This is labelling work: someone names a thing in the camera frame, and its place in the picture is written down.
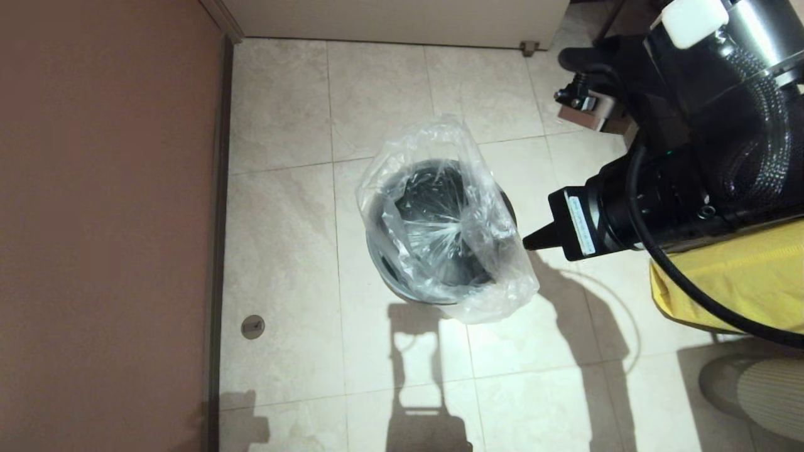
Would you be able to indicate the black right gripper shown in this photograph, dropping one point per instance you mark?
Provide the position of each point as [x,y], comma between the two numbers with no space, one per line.
[666,201]

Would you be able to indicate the clear plastic trash bag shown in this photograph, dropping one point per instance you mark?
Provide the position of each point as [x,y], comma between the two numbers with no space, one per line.
[433,144]

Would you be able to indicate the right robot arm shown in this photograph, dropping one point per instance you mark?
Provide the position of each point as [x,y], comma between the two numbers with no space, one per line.
[684,107]

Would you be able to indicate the grey round trash bin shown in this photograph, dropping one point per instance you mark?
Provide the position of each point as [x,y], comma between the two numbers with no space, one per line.
[510,216]

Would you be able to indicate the yellow bag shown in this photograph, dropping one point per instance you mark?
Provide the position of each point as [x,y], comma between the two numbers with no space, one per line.
[754,276]

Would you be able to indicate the small metal cabinet foot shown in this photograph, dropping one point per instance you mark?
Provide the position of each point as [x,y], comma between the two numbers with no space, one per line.
[529,48]

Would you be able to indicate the white cabinet panel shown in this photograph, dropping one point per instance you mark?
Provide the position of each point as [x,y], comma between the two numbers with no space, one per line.
[389,22]

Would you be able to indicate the grey ribbed round object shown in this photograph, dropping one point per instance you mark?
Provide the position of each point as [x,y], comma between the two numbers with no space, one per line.
[772,395]

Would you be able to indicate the round metal floor fitting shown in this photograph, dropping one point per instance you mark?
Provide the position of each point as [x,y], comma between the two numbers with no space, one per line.
[253,327]

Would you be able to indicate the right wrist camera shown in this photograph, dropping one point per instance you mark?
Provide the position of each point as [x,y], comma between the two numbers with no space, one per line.
[691,22]

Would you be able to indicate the beige door frame trim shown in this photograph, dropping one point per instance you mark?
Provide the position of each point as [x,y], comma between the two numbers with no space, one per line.
[223,19]

